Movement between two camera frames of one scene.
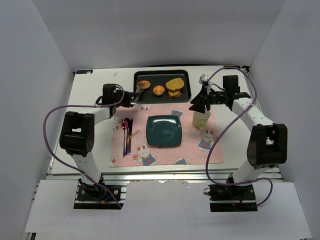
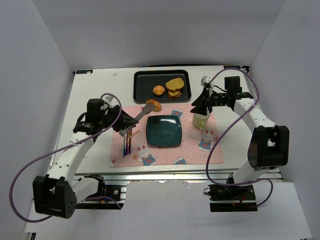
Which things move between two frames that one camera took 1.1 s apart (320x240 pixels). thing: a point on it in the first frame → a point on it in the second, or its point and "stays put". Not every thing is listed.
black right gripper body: x=206 y=97 stays put
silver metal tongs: x=135 y=98 → x=146 y=109
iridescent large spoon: x=128 y=125 stays put
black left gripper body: x=131 y=97 → x=122 y=120
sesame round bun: x=144 y=84 → x=156 y=106
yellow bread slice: x=175 y=83 stays put
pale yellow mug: x=200 y=119 stays put
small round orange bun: x=158 y=90 stays put
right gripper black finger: x=206 y=102 stays put
